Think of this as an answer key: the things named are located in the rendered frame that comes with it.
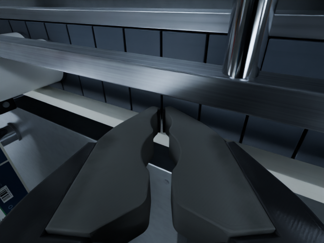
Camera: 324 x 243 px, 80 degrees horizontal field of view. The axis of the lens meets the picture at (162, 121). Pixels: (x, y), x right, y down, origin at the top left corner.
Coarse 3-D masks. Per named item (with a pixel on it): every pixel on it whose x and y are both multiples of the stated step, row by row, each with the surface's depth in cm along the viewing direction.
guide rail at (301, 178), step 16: (32, 96) 24; (48, 96) 22; (64, 96) 22; (80, 96) 22; (80, 112) 20; (96, 112) 19; (112, 112) 19; (128, 112) 19; (240, 144) 14; (256, 160) 13; (272, 160) 13; (288, 160) 13; (288, 176) 12; (304, 176) 12; (320, 176) 12; (304, 192) 12; (320, 192) 11
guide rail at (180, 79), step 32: (32, 64) 12; (64, 64) 10; (96, 64) 9; (128, 64) 8; (160, 64) 8; (192, 64) 8; (192, 96) 7; (224, 96) 7; (256, 96) 6; (288, 96) 6; (320, 96) 5; (320, 128) 6
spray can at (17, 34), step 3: (6, 33) 24; (9, 33) 24; (12, 33) 24; (15, 33) 24; (18, 33) 24; (21, 33) 24; (24, 33) 25; (12, 36) 24; (15, 36) 24; (18, 36) 24; (21, 36) 24; (24, 36) 24; (27, 36) 25
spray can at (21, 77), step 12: (0, 60) 18; (12, 60) 19; (0, 72) 18; (12, 72) 19; (24, 72) 20; (36, 72) 21; (48, 72) 22; (60, 72) 23; (0, 84) 18; (12, 84) 19; (24, 84) 20; (36, 84) 21; (48, 84) 23; (0, 96) 19; (12, 96) 20
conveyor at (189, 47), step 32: (0, 32) 28; (32, 32) 24; (64, 32) 21; (96, 32) 19; (128, 32) 17; (160, 32) 16; (192, 32) 15; (288, 64) 12; (320, 64) 11; (96, 96) 23; (128, 96) 21; (160, 96) 18; (224, 128) 17; (256, 128) 15; (288, 128) 14; (320, 160) 14
